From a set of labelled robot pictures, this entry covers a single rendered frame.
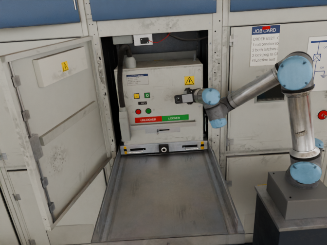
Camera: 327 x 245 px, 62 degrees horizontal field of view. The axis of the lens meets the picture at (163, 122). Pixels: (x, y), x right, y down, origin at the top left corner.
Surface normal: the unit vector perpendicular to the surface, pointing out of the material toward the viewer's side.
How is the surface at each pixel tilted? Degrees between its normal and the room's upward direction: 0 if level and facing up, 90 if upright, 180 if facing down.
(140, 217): 0
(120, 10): 90
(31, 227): 90
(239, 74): 90
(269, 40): 90
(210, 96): 75
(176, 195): 0
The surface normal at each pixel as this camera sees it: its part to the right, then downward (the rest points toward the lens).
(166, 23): 0.02, 0.39
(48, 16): 0.37, 0.34
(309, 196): -0.03, -0.91
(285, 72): -0.50, 0.26
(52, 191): 0.97, 0.04
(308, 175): -0.43, 0.50
